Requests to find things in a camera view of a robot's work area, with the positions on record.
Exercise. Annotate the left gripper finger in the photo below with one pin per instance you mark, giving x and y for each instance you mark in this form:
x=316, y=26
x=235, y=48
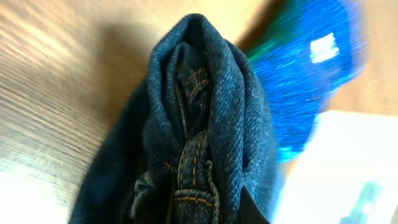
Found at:
x=249, y=213

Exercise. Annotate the blue denim jeans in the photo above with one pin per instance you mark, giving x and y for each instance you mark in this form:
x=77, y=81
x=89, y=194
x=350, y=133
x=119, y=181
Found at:
x=196, y=131

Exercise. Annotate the blue sequin garment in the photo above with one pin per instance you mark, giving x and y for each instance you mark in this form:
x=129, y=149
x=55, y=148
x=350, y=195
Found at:
x=307, y=53

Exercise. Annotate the clear plastic storage bin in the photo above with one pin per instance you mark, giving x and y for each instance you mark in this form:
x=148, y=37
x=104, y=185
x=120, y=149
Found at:
x=346, y=174

